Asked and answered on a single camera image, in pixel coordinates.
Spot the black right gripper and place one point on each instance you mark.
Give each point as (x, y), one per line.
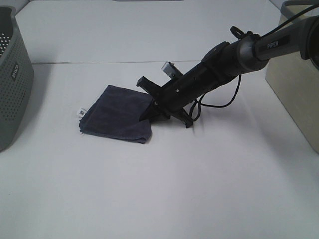
(170, 99)

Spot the dark grey towel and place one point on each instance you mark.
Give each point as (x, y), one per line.
(116, 114)

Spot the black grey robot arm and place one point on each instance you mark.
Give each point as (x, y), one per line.
(224, 63)

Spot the grey perforated plastic basket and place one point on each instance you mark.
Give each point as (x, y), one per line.
(16, 76)

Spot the beige plastic bin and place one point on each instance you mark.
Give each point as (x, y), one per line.
(296, 84)

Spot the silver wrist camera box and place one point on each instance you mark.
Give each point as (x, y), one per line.
(170, 70)

